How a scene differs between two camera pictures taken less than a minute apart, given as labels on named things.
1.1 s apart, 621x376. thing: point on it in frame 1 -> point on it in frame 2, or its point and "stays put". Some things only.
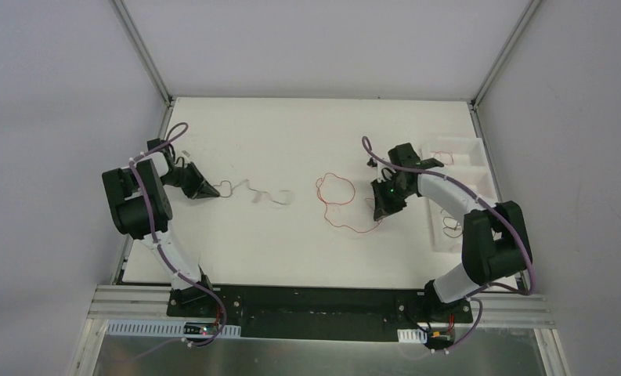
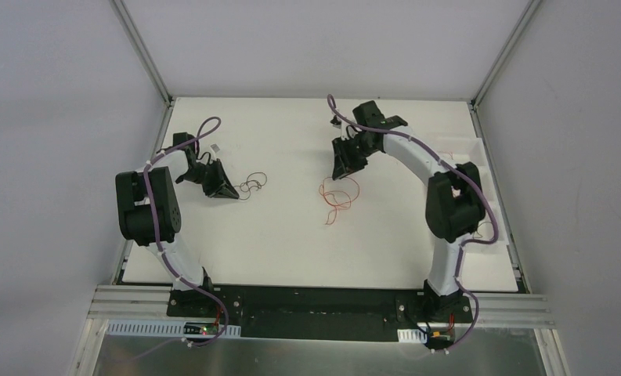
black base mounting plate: (364, 313) stays put
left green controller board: (203, 328) stays put
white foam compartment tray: (464, 160) stays put
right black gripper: (388, 199) -> (344, 153)
